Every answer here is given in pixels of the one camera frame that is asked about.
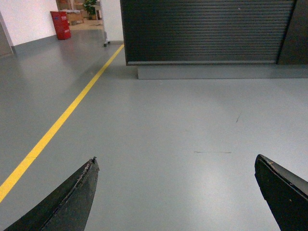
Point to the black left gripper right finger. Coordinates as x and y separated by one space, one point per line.
285 192

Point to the green potted plant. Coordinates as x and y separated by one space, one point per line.
89 6

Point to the white wheeled partition panel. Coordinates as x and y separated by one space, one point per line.
112 21

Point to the black ribbed checkout counter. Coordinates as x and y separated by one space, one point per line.
216 39

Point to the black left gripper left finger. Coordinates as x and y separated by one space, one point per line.
67 208

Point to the cardboard box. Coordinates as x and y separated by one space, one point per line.
74 15

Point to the red fire extinguisher box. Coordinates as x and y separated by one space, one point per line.
61 25

